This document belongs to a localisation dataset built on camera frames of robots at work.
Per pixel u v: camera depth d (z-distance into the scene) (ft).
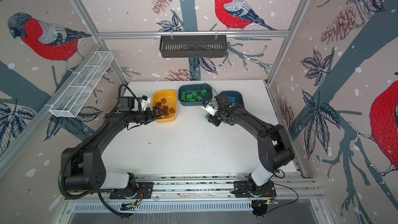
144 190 2.40
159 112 2.56
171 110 3.39
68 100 2.33
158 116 2.52
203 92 3.69
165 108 3.39
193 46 3.47
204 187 2.50
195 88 3.87
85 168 1.39
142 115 2.47
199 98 3.61
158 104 3.49
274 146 1.54
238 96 3.40
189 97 3.61
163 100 3.52
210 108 2.62
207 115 2.95
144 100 2.65
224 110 2.15
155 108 2.51
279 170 1.56
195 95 3.61
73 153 1.36
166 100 3.54
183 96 3.62
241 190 2.38
